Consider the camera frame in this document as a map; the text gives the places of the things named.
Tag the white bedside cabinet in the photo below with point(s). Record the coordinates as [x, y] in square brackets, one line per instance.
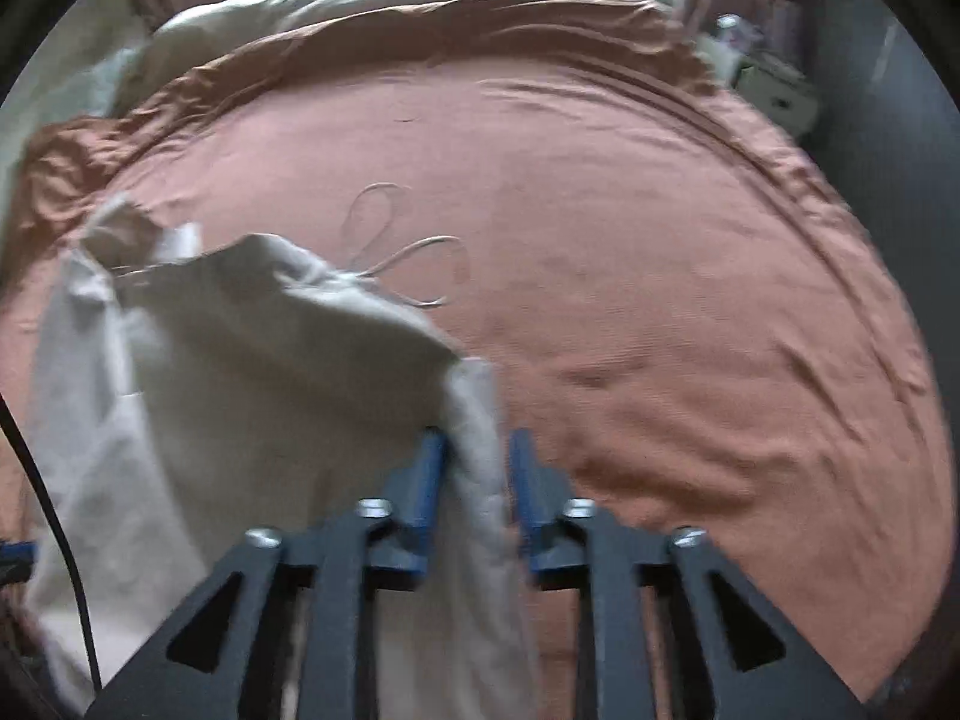
[776, 90]

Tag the beige pants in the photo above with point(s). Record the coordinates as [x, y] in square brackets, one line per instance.
[247, 390]

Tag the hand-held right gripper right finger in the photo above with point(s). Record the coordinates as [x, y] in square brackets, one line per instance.
[534, 502]

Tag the pale green pillow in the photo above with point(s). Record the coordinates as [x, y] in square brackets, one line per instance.
[109, 82]

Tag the rust brown bed sheet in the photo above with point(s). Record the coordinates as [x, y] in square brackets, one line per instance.
[637, 277]

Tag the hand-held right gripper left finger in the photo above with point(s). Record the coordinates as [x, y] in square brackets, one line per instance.
[420, 495]

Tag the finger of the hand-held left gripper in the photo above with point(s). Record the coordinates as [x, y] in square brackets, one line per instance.
[16, 551]

